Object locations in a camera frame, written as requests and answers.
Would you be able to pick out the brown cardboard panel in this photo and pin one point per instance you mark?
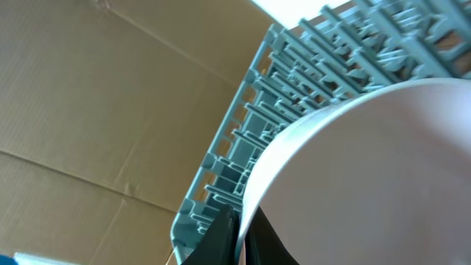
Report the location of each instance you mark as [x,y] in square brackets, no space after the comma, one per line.
[107,110]

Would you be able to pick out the white round bowl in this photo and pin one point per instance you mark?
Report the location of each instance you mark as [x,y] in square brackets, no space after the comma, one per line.
[381,179]

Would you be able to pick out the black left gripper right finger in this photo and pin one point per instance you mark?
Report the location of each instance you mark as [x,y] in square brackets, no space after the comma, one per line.
[263,246]

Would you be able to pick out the grey plastic dish rack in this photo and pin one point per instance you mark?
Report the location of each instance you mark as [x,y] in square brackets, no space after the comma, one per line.
[358,48]

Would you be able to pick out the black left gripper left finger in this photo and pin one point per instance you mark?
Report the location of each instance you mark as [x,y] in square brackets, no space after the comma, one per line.
[217,246]

